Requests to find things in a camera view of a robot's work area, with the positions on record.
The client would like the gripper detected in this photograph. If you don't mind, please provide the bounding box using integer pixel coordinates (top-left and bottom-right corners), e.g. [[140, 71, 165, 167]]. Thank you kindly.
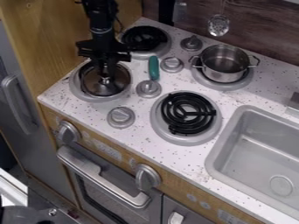
[[74, 27, 132, 85]]

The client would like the toy stove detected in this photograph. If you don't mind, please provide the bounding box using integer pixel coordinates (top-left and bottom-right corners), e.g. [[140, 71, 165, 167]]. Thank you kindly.
[[67, 24, 257, 147]]

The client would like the silver pot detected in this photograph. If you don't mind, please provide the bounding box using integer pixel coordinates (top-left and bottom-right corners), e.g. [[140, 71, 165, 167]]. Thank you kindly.
[[188, 44, 262, 84]]

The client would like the teal tool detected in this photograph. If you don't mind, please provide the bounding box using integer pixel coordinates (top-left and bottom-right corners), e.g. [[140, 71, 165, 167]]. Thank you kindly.
[[148, 55, 162, 81]]

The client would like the grey toy refrigerator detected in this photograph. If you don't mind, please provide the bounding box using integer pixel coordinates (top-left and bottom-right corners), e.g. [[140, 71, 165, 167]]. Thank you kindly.
[[0, 20, 80, 207]]

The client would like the silver slotted spoon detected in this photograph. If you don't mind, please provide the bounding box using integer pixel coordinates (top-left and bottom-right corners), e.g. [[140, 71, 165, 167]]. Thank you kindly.
[[206, 0, 232, 38]]

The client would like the toy sink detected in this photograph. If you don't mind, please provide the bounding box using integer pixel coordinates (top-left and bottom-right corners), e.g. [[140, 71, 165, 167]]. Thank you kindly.
[[204, 105, 299, 221]]

